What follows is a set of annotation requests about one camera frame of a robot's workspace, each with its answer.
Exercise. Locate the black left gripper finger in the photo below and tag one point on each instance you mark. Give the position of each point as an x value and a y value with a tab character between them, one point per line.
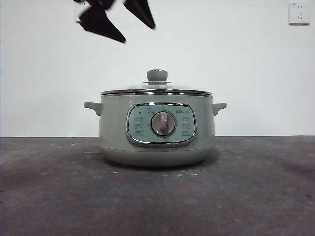
141	12
101	23

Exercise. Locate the glass lid with green knob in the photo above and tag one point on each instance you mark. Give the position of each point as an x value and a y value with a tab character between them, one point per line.
157	75

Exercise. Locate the pale green electric cooking pot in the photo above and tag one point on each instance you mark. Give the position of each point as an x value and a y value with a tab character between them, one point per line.
115	147

